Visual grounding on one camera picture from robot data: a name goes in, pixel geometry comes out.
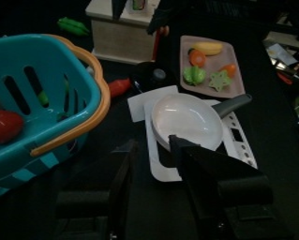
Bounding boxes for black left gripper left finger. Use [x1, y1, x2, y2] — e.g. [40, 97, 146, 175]
[54, 139, 139, 240]

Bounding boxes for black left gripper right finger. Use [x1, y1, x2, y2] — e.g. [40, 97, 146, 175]
[169, 134, 297, 240]

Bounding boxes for white paper sheet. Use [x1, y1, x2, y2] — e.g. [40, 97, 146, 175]
[127, 84, 181, 124]

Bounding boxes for green toy star fruit slice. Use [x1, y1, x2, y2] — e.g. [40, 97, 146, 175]
[209, 69, 233, 93]

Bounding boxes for red toy ketchup bottle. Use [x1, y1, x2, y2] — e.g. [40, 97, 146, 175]
[107, 78, 132, 98]

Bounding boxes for green toy pepper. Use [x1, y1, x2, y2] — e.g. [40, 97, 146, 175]
[182, 65, 209, 86]

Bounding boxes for green toy vegetable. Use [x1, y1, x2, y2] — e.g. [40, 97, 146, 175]
[38, 79, 72, 122]

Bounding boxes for red toy tomato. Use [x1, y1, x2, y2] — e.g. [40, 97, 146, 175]
[0, 109, 26, 144]

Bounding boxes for small orange toy piece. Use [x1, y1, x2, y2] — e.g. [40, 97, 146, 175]
[218, 63, 238, 79]

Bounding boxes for red tool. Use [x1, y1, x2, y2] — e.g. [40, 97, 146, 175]
[275, 72, 294, 86]

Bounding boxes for pinkish beige serving tray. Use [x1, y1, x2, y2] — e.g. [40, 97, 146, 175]
[179, 35, 247, 99]

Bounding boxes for orange toy fruit half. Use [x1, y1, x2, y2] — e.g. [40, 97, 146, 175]
[189, 49, 209, 68]

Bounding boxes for yellow toy banana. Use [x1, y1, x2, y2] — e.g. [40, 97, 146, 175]
[191, 41, 225, 56]

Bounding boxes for white paper box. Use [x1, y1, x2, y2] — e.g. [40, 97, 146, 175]
[266, 42, 299, 67]

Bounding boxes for green toy pea pods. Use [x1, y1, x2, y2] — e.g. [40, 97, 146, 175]
[56, 17, 91, 37]

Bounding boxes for red green toy packet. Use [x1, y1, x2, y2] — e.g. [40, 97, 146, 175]
[131, 0, 149, 11]

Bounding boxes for white frying pan grey handle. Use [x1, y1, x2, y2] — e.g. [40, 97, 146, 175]
[150, 93, 254, 153]

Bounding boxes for black toy pan red handle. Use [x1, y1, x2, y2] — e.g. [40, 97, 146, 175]
[130, 26, 174, 93]

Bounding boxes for teal basket with orange handle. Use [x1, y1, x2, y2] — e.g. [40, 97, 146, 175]
[0, 33, 112, 201]

